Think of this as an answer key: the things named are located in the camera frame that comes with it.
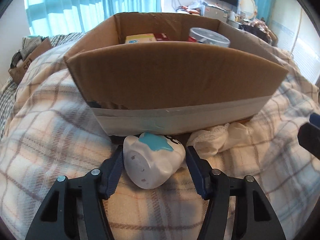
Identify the white lace cloth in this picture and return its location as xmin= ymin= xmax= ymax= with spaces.
xmin=187 ymin=122 xmax=253 ymax=159

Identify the white blue cartoon toy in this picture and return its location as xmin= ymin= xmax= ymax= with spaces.
xmin=123 ymin=132 xmax=185 ymax=189

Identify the clear round plastic container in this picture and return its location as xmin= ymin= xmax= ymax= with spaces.
xmin=188 ymin=28 xmax=230 ymax=48

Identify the red box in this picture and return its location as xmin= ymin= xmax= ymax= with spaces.
xmin=153 ymin=33 xmax=170 ymax=41

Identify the tan paper box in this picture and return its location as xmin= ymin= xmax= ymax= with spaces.
xmin=125 ymin=34 xmax=157 ymax=44

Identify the plaid bed blanket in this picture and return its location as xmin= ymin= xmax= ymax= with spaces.
xmin=1 ymin=37 xmax=319 ymax=239

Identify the white sliding wardrobe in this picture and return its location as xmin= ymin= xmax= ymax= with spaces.
xmin=270 ymin=0 xmax=319 ymax=84

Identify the grey checked bed sheet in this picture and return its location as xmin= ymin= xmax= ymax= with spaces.
xmin=0 ymin=33 xmax=85 ymax=140

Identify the oval vanity mirror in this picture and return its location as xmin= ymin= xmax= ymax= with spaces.
xmin=239 ymin=0 xmax=258 ymax=20

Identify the silver mini fridge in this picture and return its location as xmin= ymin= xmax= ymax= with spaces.
xmin=203 ymin=5 xmax=228 ymax=23

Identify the large open cardboard box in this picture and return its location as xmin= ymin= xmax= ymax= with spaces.
xmin=64 ymin=12 xmax=288 ymax=137

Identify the small cardboard box with clutter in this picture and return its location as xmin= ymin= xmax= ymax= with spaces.
xmin=8 ymin=36 xmax=52 ymax=85

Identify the left teal curtain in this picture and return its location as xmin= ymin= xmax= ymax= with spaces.
xmin=23 ymin=0 xmax=108 ymax=37

